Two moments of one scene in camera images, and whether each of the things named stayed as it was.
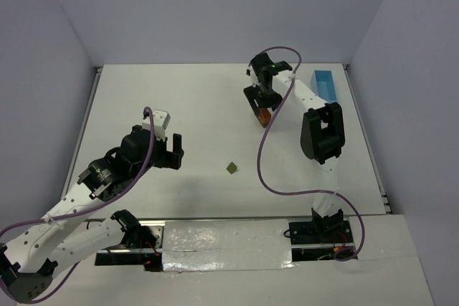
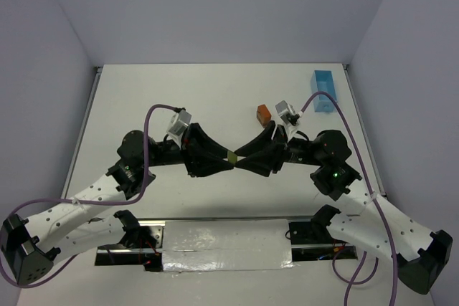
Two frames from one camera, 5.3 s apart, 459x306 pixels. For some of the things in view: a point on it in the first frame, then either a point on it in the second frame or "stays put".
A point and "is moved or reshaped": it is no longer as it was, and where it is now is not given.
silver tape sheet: (220, 245) stays put
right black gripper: (261, 93) → (280, 149)
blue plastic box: (323, 85) stays put
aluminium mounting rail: (308, 234) stays put
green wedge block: (232, 168) is moved or reshaped
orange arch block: (264, 115) stays put
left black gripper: (168, 155) → (188, 150)
